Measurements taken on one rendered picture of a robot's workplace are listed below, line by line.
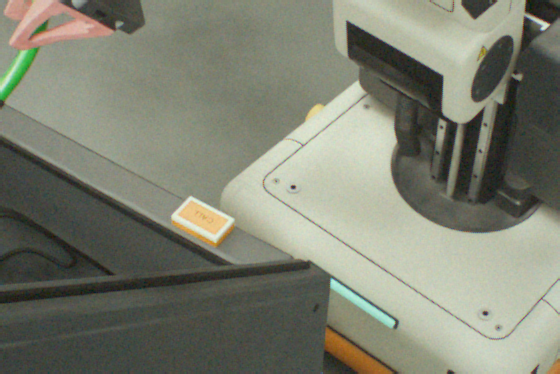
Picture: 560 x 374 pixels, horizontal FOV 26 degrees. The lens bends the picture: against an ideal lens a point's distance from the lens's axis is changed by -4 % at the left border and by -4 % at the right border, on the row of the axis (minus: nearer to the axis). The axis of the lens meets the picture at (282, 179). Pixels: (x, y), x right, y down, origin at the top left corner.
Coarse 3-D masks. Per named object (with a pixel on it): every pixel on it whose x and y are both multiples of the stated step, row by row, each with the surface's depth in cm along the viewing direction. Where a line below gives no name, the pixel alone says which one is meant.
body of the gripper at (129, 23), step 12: (72, 0) 82; (84, 0) 82; (96, 0) 82; (108, 0) 84; (120, 0) 85; (132, 0) 87; (108, 12) 84; (120, 12) 84; (132, 12) 86; (120, 24) 85; (132, 24) 86; (144, 24) 86
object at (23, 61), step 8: (32, 0) 89; (40, 32) 90; (32, 48) 91; (24, 56) 91; (32, 56) 91; (16, 64) 91; (24, 64) 91; (8, 72) 92; (16, 72) 91; (24, 72) 92; (0, 80) 92; (8, 80) 92; (16, 80) 92; (0, 88) 92; (8, 88) 92; (0, 96) 92; (8, 96) 92
